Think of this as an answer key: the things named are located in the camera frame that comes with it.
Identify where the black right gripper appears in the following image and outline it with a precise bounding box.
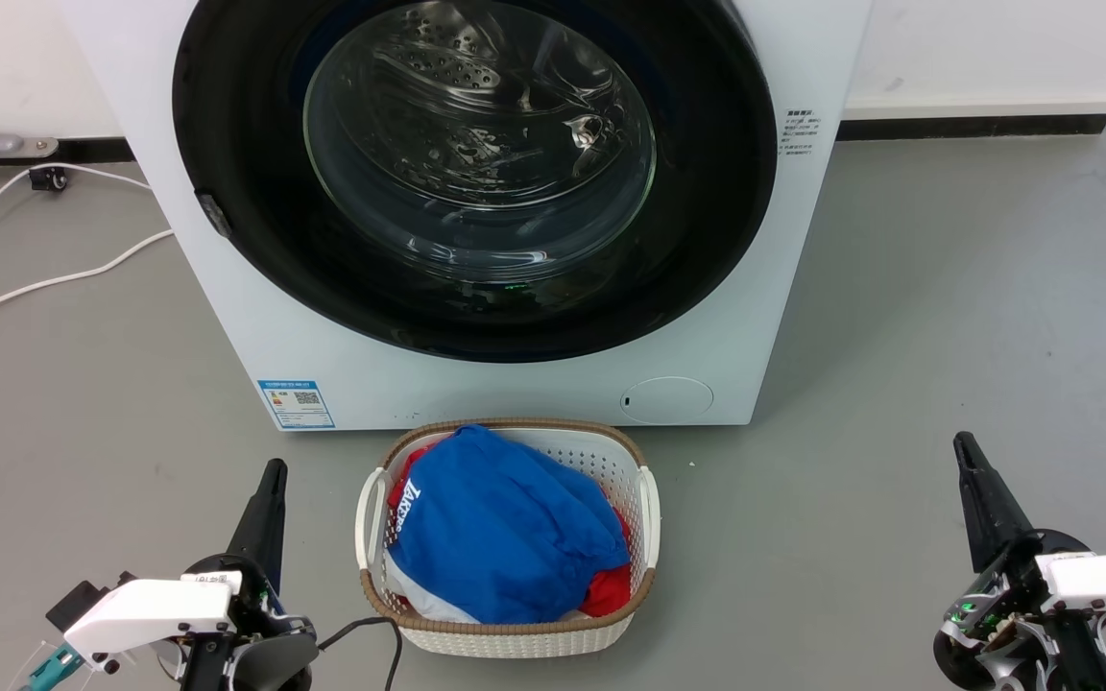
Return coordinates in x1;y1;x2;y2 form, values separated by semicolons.
932;432;1106;691

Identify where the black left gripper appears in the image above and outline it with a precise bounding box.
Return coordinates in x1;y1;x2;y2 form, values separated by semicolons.
179;459;320;691

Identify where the white front-load washing machine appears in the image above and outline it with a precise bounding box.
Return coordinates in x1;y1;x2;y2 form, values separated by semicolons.
54;0;873;433

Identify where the black round washer door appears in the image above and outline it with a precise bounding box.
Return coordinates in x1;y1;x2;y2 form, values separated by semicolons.
172;0;780;364

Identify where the blue energy label sticker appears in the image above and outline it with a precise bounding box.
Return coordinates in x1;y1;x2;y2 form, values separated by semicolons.
257;380;336;431

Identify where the blue garment with white print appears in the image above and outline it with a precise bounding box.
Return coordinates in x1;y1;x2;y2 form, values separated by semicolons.
386;425;631;625

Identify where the white woven laundry basket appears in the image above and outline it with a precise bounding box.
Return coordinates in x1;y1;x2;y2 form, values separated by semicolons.
354;417;661;659

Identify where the round white filter cover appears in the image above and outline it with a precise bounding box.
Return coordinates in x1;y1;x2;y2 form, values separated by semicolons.
619;376;715;425

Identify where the red garment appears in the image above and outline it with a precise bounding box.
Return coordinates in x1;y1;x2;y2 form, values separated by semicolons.
388;443;633;618

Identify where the black text warning sticker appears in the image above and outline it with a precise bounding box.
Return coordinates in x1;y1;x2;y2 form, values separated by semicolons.
780;107;819;159

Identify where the steel washer drum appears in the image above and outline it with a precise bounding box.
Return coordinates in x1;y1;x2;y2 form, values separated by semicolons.
305;0;658;281

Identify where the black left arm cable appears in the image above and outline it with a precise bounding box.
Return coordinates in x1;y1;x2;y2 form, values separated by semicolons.
316;616;406;691

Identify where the teal cable connector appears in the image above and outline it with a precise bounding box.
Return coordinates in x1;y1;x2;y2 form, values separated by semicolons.
20;645;85;691

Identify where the thick white floor cable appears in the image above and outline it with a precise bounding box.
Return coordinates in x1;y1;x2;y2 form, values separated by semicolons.
0;228;176;328

